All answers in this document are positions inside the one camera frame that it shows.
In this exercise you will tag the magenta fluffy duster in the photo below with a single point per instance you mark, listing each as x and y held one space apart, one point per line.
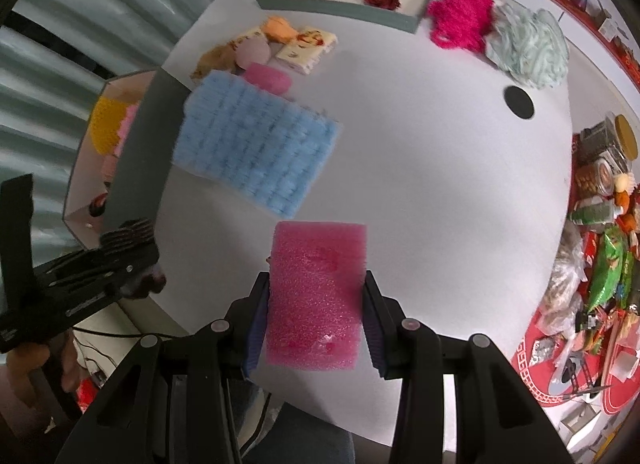
460 24

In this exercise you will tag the left grey storage box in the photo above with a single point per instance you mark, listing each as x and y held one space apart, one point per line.
136 190

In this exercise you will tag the cartoon tissue pack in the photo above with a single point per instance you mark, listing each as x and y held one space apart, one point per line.
305 51
248 34

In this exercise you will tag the black table hole cap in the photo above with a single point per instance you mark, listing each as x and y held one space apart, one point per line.
519 102

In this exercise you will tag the green snack bag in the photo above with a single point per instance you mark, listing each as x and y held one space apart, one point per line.
608 267

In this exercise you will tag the pink sponge block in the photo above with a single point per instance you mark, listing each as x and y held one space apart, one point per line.
268 78
316 276

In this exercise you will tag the pale green bath pouf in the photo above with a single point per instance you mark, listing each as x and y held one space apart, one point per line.
528 45

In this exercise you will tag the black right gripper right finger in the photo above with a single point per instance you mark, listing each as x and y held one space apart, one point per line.
381 321

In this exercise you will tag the jar with gold lid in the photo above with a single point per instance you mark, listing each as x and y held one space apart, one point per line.
612 139

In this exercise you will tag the yellow foam fruit net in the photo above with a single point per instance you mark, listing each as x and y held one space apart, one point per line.
104 123

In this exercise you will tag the blue chenille mat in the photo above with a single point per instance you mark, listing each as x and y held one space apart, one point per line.
269 149

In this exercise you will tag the green curtain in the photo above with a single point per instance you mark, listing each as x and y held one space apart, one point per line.
55 57

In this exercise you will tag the orange sponge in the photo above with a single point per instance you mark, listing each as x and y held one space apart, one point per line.
277 29

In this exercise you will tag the light pink fluffy duster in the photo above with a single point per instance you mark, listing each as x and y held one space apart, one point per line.
124 128

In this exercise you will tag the clear plastic bag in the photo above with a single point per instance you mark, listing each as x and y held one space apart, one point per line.
561 301

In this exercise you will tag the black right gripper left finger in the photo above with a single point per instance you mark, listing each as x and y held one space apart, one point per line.
257 313

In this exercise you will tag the round pink puff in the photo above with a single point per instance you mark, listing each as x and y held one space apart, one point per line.
252 50

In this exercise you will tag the brown plush toy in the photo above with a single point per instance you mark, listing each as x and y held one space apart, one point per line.
220 58

